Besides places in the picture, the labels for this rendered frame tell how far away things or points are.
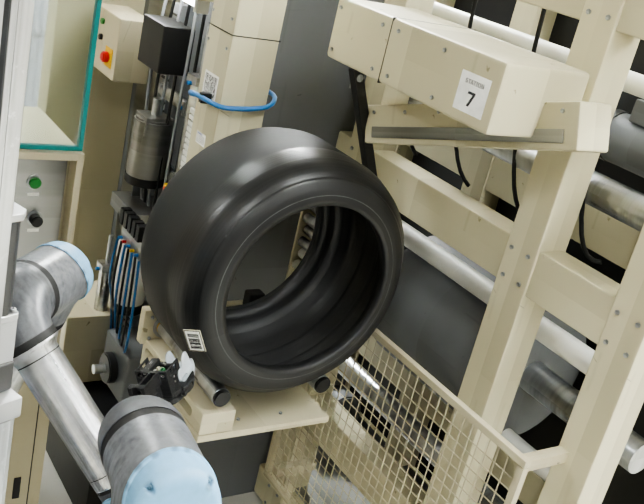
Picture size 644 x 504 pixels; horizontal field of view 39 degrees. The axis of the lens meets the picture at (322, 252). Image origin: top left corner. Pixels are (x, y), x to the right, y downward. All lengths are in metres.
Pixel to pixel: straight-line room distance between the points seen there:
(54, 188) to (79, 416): 1.02
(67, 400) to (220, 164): 0.68
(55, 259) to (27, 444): 1.22
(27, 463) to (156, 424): 1.66
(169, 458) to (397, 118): 1.35
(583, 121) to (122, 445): 1.13
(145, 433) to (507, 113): 1.04
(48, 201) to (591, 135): 1.36
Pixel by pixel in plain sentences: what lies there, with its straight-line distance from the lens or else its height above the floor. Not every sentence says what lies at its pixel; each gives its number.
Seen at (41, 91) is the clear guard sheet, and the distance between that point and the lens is 2.31.
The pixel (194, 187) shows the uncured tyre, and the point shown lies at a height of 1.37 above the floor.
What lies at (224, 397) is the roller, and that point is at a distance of 2.10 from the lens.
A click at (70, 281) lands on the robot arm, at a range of 1.59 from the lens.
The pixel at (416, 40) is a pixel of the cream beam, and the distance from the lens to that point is 2.01.
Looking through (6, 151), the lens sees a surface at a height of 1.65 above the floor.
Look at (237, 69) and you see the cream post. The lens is 2.19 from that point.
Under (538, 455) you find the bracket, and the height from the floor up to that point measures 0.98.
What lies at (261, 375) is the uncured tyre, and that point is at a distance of 2.06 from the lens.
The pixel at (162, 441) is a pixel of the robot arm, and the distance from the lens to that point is 1.12.
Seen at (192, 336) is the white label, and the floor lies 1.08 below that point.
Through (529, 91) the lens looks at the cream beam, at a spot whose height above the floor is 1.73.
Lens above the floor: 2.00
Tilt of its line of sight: 21 degrees down
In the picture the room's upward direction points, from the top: 14 degrees clockwise
